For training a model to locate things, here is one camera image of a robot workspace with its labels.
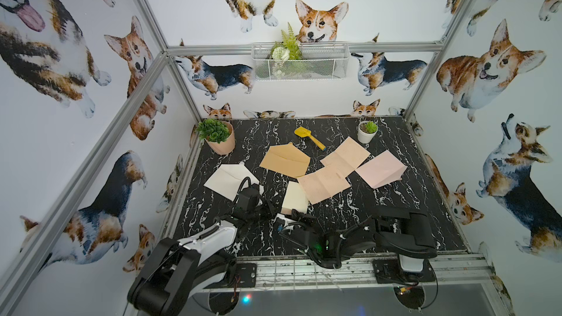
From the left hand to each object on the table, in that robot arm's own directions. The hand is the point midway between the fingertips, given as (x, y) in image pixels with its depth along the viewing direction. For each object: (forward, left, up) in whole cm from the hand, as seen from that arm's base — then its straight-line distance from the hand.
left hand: (282, 205), depth 87 cm
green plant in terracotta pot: (+27, +28, +12) cm, 41 cm away
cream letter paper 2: (+11, -18, -4) cm, 22 cm away
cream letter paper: (+23, -30, -2) cm, 38 cm away
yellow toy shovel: (+39, -11, -2) cm, 41 cm away
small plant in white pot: (+33, -40, +6) cm, 52 cm away
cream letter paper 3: (+3, -5, -2) cm, 7 cm away
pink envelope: (+18, -47, -5) cm, 50 cm away
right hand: (-3, -5, +2) cm, 6 cm away
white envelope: (+15, +25, -6) cm, 30 cm away
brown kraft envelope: (+24, -2, -4) cm, 24 cm away
